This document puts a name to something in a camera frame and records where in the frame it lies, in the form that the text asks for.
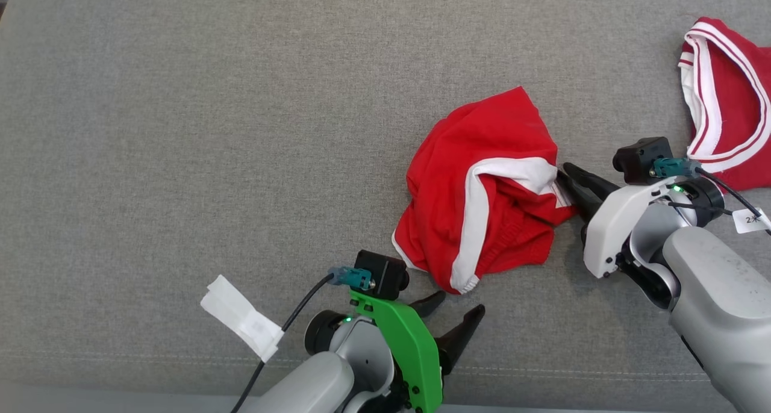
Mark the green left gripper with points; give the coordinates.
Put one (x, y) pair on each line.
(412, 347)

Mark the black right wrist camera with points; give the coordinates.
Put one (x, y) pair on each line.
(638, 159)

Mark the red shorts with white stripe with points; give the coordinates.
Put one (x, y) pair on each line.
(458, 160)

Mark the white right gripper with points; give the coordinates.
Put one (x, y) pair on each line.
(614, 226)

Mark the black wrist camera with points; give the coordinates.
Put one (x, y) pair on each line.
(379, 274)
(638, 159)

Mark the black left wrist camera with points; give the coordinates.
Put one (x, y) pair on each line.
(379, 274)

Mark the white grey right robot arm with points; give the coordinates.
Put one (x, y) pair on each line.
(723, 304)

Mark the red white striped t-shirt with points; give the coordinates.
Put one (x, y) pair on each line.
(735, 88)

